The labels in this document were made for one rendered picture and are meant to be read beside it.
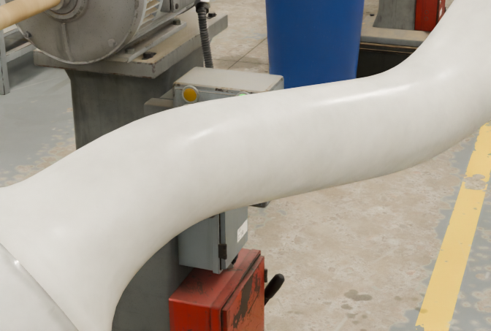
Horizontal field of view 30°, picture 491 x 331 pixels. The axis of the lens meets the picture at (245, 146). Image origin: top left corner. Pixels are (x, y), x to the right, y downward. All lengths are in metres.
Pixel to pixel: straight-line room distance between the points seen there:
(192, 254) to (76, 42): 0.52
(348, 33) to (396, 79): 3.68
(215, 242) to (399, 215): 1.85
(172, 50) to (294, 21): 2.54
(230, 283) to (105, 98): 0.46
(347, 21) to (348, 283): 1.50
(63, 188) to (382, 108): 0.21
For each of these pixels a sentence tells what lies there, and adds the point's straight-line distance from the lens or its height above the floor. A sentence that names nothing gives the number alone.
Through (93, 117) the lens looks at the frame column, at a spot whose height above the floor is 0.97.
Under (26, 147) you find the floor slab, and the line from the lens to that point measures 4.27.
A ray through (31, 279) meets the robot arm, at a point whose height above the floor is 1.41.
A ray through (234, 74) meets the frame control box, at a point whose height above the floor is 1.12.
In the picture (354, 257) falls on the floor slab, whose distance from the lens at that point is 3.25.
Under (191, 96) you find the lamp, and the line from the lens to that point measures 1.45.
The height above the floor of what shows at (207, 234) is 0.74.
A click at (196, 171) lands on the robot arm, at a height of 1.42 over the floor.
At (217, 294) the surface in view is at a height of 0.62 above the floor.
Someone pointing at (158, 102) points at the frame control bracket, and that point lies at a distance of 1.62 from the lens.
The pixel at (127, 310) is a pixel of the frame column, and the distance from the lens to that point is 1.93.
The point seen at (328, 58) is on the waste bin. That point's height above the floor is 0.36.
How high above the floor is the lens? 1.58
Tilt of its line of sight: 22 degrees down
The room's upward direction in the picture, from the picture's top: straight up
